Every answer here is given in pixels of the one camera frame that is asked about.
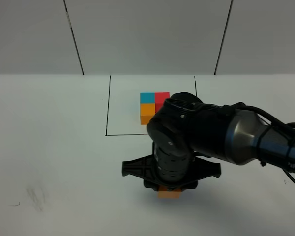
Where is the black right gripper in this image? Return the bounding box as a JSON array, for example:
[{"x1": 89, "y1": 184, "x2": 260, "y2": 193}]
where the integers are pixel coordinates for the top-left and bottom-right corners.
[{"x1": 121, "y1": 143, "x2": 221, "y2": 191}]

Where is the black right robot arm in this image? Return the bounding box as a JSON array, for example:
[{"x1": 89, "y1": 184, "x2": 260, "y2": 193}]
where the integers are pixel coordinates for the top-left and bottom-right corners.
[{"x1": 122, "y1": 92, "x2": 295, "y2": 193}]

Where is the template orange cube block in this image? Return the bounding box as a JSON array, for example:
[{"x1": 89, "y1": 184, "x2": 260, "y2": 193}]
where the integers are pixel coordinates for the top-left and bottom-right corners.
[{"x1": 140, "y1": 103, "x2": 156, "y2": 125}]

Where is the template red cube block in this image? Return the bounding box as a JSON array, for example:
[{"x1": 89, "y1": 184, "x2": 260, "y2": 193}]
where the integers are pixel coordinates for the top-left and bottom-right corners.
[{"x1": 155, "y1": 92, "x2": 170, "y2": 113}]

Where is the template blue cube block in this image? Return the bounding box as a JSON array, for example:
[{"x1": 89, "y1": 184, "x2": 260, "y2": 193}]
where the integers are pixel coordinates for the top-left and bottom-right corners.
[{"x1": 140, "y1": 92, "x2": 155, "y2": 104}]

